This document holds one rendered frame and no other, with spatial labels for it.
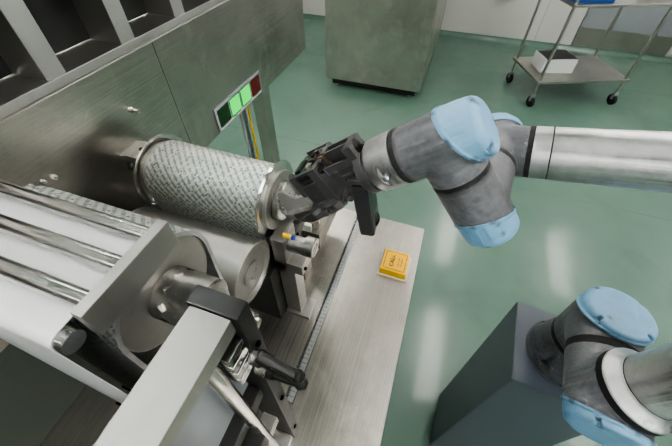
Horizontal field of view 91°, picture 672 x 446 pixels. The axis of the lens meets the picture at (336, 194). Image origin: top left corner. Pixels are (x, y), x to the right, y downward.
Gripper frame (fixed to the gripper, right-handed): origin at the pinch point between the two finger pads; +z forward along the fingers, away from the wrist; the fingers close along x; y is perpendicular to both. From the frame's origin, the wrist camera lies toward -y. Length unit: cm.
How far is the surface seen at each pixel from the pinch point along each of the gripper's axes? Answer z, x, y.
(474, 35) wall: 44, -452, -121
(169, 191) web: 17.1, 4.1, 15.2
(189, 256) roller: -2.0, 18.6, 10.1
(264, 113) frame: 66, -79, 5
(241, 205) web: 4.6, 3.6, 6.5
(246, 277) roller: 7.3, 11.7, -2.6
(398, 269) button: 5.1, -15.7, -38.7
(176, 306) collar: -5.6, 25.0, 8.8
